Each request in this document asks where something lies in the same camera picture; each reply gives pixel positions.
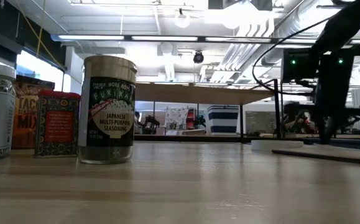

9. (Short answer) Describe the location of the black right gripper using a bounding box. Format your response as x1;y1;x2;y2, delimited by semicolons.
313;55;355;145

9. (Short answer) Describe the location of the brown cardboard sheet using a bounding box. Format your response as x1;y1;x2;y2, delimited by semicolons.
272;144;360;167

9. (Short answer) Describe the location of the masking tape roll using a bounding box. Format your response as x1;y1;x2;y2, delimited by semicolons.
250;139;305;152

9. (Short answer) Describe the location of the wooden shelf black metal frame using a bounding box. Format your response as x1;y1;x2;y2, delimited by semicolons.
134;78;284;144

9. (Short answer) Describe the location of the gold-lidded furikake jar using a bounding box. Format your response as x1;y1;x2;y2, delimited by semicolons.
77;55;138;165

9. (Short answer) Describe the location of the red-lidded patterned spice tin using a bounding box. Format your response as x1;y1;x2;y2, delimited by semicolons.
34;90;82;159

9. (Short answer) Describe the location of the orange taco seasoning packet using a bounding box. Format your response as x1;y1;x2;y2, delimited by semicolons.
11;75;56;150

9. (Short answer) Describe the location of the white navy striped bin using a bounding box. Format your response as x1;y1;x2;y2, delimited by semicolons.
206;105;240;135

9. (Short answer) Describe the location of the red chair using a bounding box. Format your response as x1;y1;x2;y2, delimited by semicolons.
186;108;196;130

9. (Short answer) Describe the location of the patterned white cloth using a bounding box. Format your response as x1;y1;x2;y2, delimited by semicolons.
164;107;189;131

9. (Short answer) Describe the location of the round white ceiling lamp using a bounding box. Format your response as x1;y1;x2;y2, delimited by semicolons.
173;8;192;29

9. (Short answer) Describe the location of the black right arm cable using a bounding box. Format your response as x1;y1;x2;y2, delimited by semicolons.
252;15;336;96

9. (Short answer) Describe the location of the silver ventilation duct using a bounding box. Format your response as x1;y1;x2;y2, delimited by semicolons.
223;0;333;68

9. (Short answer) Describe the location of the black aluminium table frame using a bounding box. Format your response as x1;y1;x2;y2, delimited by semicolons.
134;133;360;150

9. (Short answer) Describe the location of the black ceiling camera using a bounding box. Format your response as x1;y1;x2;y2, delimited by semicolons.
193;51;205;65

